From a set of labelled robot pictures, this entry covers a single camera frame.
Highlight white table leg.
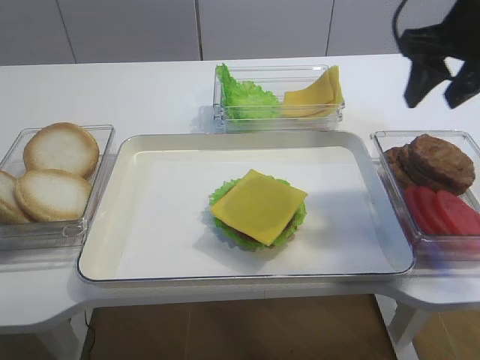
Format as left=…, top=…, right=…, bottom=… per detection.
left=375, top=295, right=432, bottom=360

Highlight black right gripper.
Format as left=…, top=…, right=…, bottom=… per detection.
left=397, top=0, right=480, bottom=109

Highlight yellow cheese slices stack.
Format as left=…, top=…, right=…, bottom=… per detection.
left=281, top=65, right=344, bottom=118

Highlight top brown patty in container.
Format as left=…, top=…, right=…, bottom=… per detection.
left=397, top=133, right=476, bottom=195

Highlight red tomato slice back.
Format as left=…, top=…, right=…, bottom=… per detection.
left=403, top=186, right=434, bottom=235

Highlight yellow cheese slice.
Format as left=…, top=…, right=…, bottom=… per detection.
left=210, top=169, right=308, bottom=245

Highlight black floor cable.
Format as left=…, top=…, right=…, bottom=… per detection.
left=82, top=309, right=95, bottom=360

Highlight red tomato slice front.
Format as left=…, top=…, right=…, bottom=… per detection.
left=435, top=190, right=479, bottom=236

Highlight clear lettuce and cheese container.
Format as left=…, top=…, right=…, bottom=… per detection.
left=212, top=64, right=345, bottom=133

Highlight green lettuce leaf under patty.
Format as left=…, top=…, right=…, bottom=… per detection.
left=208, top=178, right=307, bottom=251

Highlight lower brown patties in container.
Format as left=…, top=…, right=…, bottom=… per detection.
left=384, top=147, right=416, bottom=189

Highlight bun half at back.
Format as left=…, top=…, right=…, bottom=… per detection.
left=23, top=122, right=100, bottom=179

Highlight bun half cut side up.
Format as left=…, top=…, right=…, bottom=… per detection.
left=15, top=169, right=92, bottom=222

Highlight red tomato slice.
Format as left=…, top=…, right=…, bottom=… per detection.
left=435, top=190, right=479, bottom=236
left=403, top=186, right=434, bottom=235
left=416, top=186, right=451, bottom=235

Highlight white metal tray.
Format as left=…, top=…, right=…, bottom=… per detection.
left=77, top=131, right=415, bottom=283

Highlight clear plastic bun container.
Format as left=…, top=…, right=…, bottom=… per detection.
left=1, top=124, right=115, bottom=251

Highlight brown patty on tray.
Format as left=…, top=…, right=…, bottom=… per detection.
left=216, top=219, right=296, bottom=250

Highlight green lettuce in container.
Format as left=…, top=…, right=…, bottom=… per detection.
left=216, top=64, right=281, bottom=119

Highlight clear patty and tomato container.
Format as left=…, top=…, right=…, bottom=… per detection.
left=370, top=130, right=479, bottom=260

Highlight red tomato slice middle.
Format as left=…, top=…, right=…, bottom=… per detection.
left=416, top=186, right=451, bottom=235

